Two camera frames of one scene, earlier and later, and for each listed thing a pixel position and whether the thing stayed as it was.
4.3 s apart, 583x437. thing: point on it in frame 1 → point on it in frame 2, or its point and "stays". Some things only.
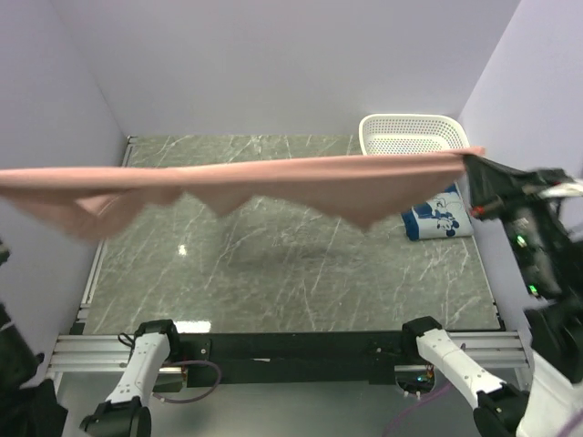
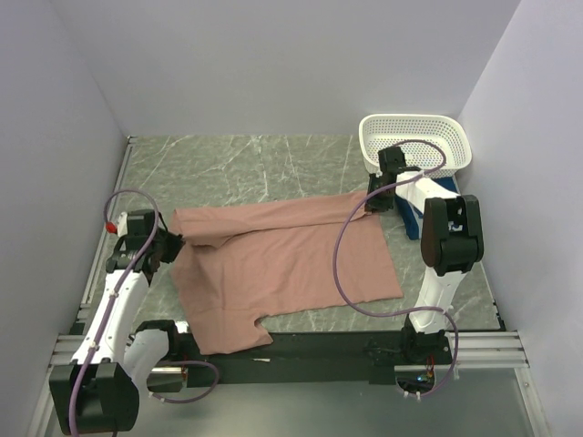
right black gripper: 488,181 → 378,206
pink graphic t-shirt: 81,202 → 250,258
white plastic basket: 382,134 stays
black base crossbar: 294,359 stays
